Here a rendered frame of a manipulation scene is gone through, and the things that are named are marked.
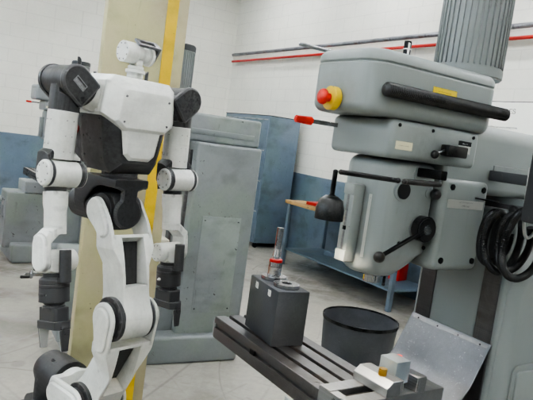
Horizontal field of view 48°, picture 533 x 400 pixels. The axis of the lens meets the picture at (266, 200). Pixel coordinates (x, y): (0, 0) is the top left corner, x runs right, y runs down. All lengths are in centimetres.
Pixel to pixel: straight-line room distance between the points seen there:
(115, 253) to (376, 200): 82
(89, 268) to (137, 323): 124
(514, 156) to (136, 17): 197
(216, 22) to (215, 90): 123
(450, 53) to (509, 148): 33
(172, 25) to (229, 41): 844
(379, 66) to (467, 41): 39
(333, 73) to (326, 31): 771
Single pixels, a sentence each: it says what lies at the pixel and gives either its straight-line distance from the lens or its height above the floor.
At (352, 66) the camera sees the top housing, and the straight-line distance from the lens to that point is 152.
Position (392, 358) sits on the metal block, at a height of 111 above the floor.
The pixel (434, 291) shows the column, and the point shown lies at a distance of 206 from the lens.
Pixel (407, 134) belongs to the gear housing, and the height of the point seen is 169.
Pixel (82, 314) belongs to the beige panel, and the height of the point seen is 63.
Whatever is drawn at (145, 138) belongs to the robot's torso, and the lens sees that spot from 193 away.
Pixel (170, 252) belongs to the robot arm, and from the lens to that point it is 213.
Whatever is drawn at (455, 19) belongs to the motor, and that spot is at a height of 204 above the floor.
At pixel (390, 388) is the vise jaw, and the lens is 160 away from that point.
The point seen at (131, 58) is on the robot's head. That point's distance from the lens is 196.
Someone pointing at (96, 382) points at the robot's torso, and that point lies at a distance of 210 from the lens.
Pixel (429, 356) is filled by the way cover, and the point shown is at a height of 103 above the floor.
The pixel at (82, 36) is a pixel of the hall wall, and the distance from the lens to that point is 1061.
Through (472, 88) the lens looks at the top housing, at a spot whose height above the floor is 184.
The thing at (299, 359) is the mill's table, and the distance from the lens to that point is 195.
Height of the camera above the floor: 163
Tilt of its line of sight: 6 degrees down
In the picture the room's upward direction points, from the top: 8 degrees clockwise
